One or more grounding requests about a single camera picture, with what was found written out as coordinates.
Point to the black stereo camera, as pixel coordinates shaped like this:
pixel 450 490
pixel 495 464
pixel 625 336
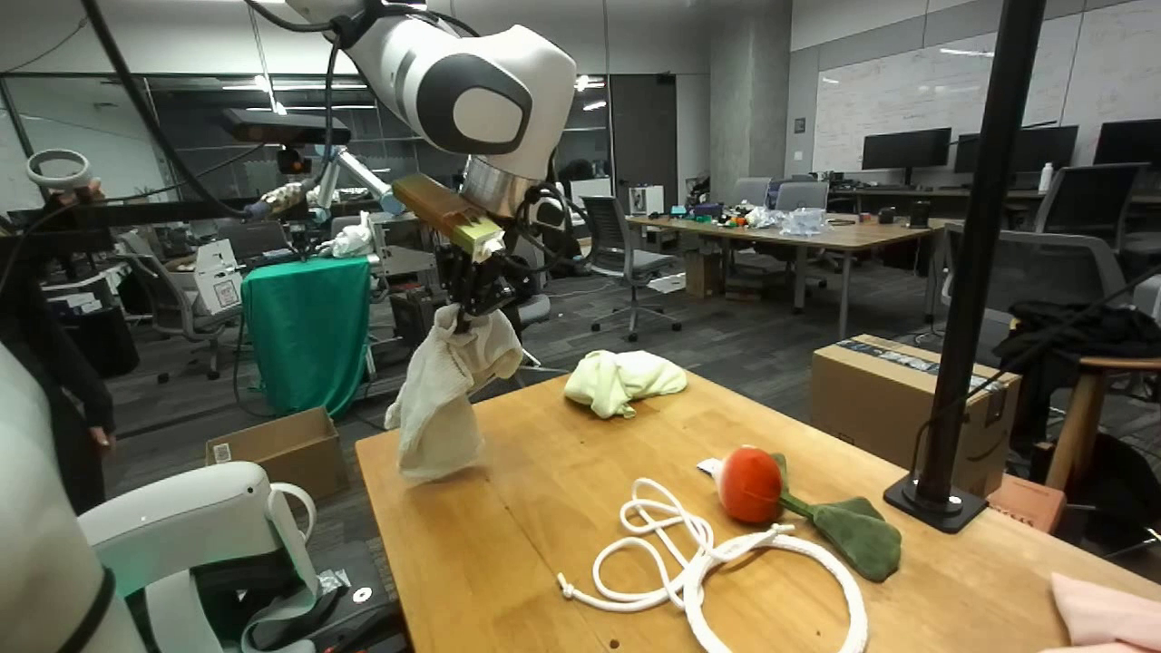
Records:
pixel 291 130

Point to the grey office chair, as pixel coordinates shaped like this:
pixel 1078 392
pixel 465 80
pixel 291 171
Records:
pixel 1041 275

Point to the wooden stool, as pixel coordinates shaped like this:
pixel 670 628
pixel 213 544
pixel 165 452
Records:
pixel 1090 413

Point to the light green cloth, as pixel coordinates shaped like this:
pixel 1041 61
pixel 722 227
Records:
pixel 620 383

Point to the black camera stand pole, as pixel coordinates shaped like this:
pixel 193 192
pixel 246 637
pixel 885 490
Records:
pixel 981 241

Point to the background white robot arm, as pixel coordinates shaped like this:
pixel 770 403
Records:
pixel 358 183

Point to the black mounting bar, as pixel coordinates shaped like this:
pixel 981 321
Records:
pixel 158 210

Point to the black garment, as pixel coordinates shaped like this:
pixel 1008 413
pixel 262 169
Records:
pixel 1076 332

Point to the background swivel chair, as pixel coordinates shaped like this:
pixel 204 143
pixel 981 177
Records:
pixel 631 259

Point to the red plush vegetable green leaf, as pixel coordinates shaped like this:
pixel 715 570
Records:
pixel 753 487

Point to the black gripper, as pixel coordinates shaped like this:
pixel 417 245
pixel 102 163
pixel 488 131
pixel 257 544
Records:
pixel 493 276

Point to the black office chair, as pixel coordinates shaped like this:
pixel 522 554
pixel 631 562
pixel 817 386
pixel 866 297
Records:
pixel 1090 200

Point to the cardboard box with black tape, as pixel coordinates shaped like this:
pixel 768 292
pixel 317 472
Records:
pixel 874 400

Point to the pale peach cloth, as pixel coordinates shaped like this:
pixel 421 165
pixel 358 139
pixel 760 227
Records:
pixel 1108 613

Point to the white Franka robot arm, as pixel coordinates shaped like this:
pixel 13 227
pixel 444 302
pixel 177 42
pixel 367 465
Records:
pixel 485 84

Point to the black computer monitor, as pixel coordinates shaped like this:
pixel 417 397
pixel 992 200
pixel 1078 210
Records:
pixel 1131 143
pixel 1019 147
pixel 909 147

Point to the small open cardboard box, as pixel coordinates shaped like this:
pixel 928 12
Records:
pixel 283 454

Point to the olive wrist camera box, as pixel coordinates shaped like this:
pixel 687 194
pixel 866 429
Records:
pixel 449 220

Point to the green fabric cover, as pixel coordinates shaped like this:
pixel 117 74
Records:
pixel 311 339

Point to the wooden office desk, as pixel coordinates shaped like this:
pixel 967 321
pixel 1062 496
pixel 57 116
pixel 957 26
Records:
pixel 784 239

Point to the white cloth bag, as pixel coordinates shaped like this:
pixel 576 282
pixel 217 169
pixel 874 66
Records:
pixel 442 400

